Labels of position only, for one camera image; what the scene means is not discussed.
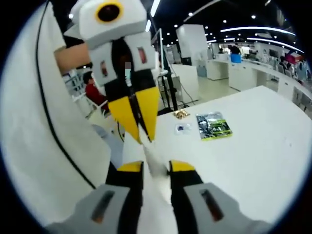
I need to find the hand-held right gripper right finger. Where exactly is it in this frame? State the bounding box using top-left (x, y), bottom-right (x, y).
top-left (168, 159), bottom-right (270, 234)

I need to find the long ceiling light strip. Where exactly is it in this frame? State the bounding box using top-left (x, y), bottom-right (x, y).
top-left (145, 0), bottom-right (162, 32)

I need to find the white plastic chair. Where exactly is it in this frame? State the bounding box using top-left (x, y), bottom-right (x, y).
top-left (71, 94), bottom-right (110, 120)

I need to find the green and black packet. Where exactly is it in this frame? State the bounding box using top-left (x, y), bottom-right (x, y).
top-left (195, 111), bottom-right (234, 142)

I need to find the person's white shirt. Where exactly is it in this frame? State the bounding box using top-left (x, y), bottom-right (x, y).
top-left (0, 1), bottom-right (112, 215)

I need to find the white skincare tube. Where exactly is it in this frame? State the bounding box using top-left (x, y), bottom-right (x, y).
top-left (121, 136), bottom-right (173, 208)

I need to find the long white office desk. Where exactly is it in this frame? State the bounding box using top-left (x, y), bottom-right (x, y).
top-left (207, 57), bottom-right (312, 113)

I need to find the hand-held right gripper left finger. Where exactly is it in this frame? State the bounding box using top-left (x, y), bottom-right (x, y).
top-left (46, 160), bottom-right (144, 234)

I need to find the small clear plastic packet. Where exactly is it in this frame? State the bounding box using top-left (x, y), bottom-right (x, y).
top-left (174, 122), bottom-right (194, 135)

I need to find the black cable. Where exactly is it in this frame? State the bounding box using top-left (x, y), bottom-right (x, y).
top-left (36, 0), bottom-right (97, 190)

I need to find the gold foil wrapper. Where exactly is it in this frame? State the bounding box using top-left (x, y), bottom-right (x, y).
top-left (172, 109), bottom-right (191, 120)

